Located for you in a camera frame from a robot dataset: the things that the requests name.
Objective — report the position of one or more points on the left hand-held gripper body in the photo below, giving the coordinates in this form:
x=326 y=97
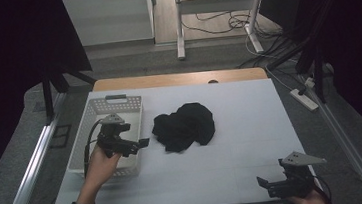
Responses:
x=114 y=140

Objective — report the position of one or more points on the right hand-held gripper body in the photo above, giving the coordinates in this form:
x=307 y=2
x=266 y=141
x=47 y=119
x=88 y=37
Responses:
x=297 y=184

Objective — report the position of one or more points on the white perforated plastic basket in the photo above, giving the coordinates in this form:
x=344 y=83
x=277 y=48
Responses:
x=133 y=104

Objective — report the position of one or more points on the black cloth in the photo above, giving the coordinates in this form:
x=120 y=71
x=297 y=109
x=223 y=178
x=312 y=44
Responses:
x=184 y=126

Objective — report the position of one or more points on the person's right hand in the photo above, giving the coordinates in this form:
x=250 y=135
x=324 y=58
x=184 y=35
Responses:
x=307 y=203

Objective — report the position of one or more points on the person's left hand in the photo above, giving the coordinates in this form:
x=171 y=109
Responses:
x=100 y=168

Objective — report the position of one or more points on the white table cover board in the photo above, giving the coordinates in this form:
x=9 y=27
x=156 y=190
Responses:
x=239 y=136

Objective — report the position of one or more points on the wooden table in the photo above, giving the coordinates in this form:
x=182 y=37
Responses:
x=173 y=79

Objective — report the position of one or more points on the black metal stand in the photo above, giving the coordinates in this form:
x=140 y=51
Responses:
x=318 y=75
x=48 y=101

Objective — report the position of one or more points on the white power strip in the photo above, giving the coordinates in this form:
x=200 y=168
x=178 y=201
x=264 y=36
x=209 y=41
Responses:
x=304 y=100

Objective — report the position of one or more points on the black plug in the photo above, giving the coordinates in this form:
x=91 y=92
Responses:
x=302 y=91

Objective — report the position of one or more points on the white plug adapter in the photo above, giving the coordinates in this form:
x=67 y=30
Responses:
x=309 y=82

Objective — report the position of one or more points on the white cabinet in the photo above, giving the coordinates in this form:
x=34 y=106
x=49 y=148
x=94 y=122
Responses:
x=110 y=18

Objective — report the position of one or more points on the dark curtain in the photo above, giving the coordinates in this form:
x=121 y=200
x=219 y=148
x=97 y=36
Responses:
x=358 y=48
x=4 y=65

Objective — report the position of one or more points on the aluminium rail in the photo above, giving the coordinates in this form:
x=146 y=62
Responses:
x=351 y=152
x=30 y=171

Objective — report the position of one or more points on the white desk frame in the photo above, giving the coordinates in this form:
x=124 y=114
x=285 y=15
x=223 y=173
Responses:
x=216 y=4

